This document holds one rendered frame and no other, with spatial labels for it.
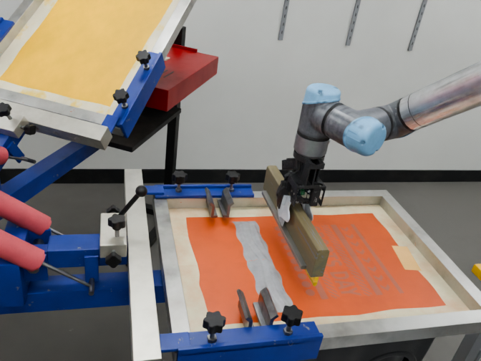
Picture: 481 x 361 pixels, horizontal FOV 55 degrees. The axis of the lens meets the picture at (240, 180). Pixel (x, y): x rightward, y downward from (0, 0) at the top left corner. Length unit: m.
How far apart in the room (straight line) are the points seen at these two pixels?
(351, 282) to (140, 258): 0.54
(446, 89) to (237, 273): 0.64
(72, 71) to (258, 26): 1.66
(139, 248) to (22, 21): 1.06
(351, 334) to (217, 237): 0.45
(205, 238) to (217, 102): 1.97
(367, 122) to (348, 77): 2.50
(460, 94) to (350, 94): 2.56
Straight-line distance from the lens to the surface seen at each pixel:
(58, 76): 1.67
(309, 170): 1.03
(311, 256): 1.04
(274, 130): 3.36
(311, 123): 1.00
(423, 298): 1.30
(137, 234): 1.15
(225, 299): 1.12
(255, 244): 1.28
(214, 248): 1.26
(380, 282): 1.29
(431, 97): 0.97
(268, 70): 3.18
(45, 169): 1.65
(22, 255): 1.06
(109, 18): 1.81
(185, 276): 1.17
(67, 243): 1.13
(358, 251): 1.38
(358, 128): 0.93
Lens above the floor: 1.73
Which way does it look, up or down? 30 degrees down
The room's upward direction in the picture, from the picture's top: 9 degrees clockwise
